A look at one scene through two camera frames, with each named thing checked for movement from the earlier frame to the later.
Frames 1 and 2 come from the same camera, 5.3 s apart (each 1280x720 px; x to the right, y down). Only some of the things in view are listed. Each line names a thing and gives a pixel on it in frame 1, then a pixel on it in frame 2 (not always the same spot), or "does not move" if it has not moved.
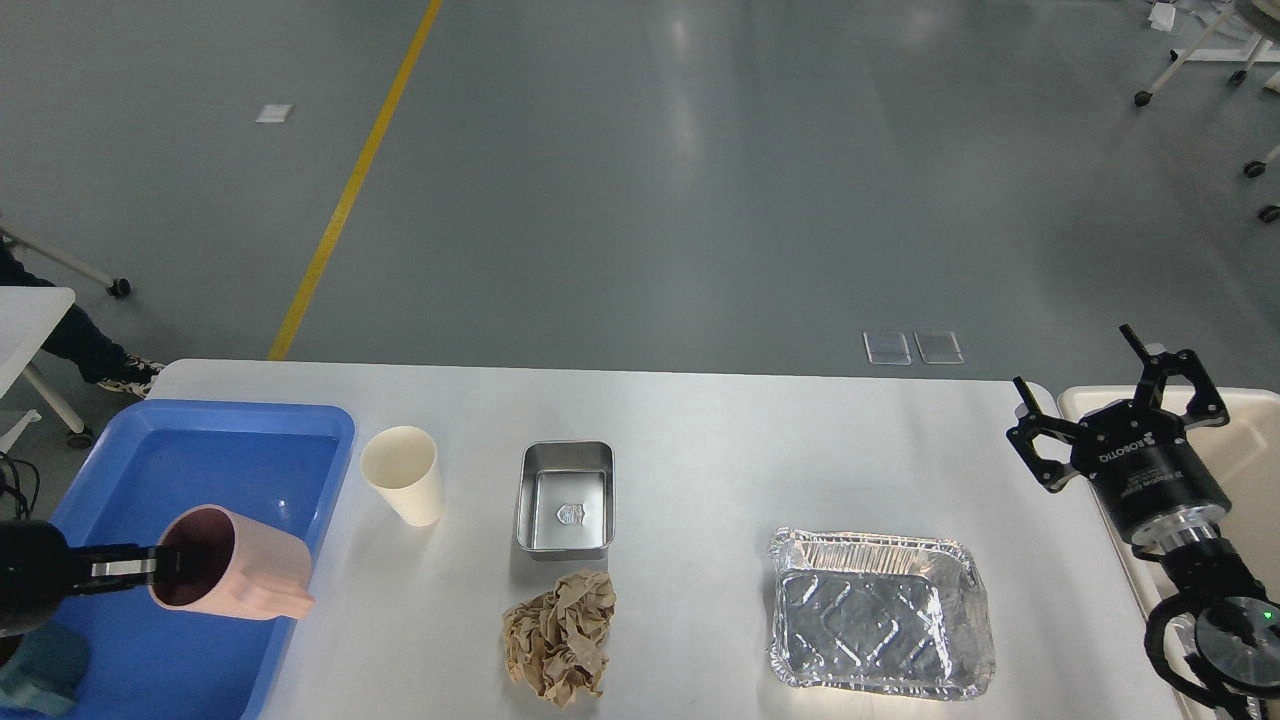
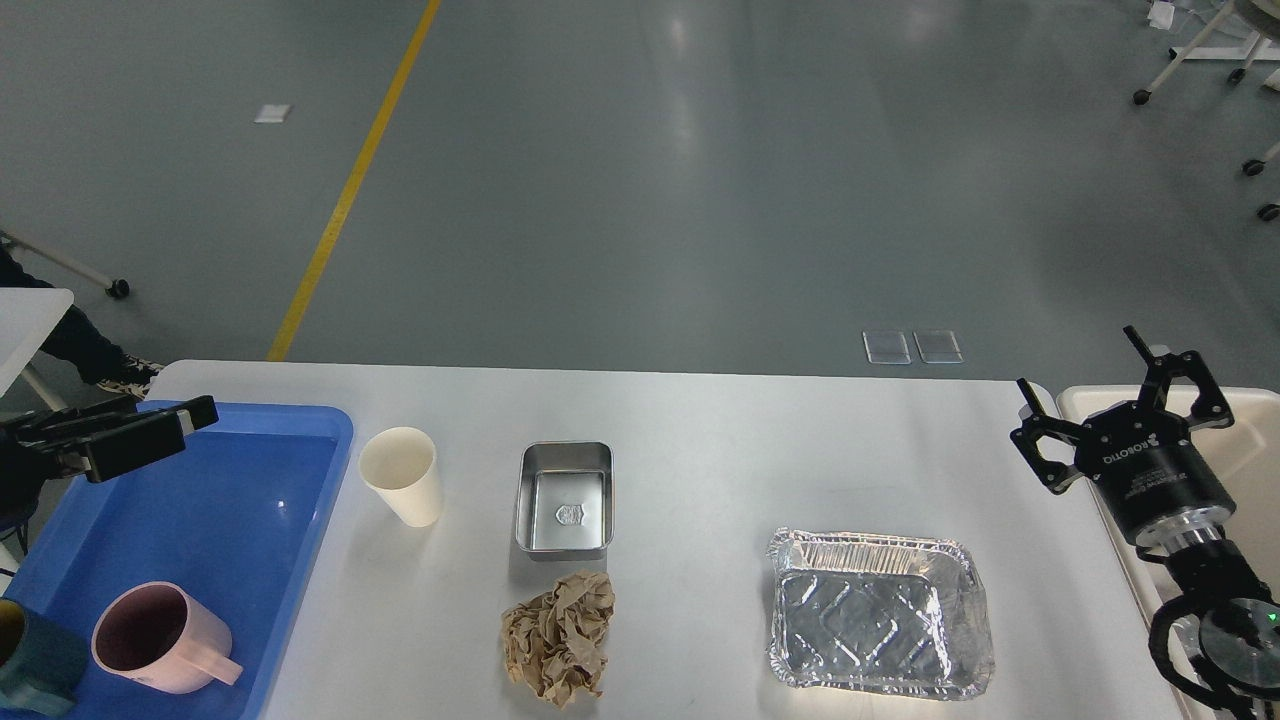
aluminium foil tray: (875, 613) does not move
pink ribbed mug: (212, 558) -> (154, 633)
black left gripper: (36, 571) -> (24, 466)
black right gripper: (1143, 466) does not move
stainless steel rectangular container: (566, 499) does not move
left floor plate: (887, 348) does not move
